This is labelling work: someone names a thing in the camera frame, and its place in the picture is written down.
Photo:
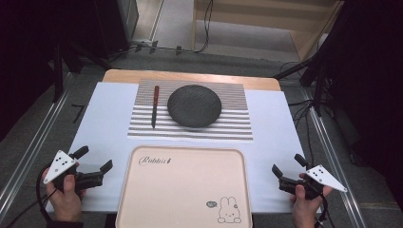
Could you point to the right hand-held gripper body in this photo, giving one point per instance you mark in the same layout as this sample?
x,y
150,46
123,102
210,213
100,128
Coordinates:
x,y
323,179

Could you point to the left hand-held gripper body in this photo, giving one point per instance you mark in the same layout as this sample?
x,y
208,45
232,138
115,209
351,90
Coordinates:
x,y
60,164

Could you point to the person's right hand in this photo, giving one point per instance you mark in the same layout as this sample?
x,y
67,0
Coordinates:
x,y
304,210

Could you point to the person's left hand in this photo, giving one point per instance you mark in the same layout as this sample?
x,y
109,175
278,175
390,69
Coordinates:
x,y
65,204

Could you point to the white table sheet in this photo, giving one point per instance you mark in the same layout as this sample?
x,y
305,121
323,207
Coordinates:
x,y
107,126

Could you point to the striped placemat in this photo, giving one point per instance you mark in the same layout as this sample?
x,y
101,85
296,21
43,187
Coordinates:
x,y
234,126

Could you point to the black tripod stand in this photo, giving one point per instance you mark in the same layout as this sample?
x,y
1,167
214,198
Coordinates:
x,y
318,82
58,72

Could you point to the pink tray with rabbit print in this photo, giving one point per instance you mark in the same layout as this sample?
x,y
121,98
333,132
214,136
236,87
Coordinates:
x,y
183,190

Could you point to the wooden table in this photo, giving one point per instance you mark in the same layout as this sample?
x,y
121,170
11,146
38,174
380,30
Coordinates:
x,y
126,76

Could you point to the dark grey round plate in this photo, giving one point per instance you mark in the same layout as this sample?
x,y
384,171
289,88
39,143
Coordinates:
x,y
194,106

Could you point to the black cabinet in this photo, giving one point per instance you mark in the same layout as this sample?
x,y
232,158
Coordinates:
x,y
117,28

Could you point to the light wooden shelf unit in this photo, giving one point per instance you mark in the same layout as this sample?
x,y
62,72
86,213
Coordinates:
x,y
253,34

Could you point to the metal floor rail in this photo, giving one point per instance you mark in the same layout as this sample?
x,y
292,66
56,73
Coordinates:
x,y
34,139
335,158

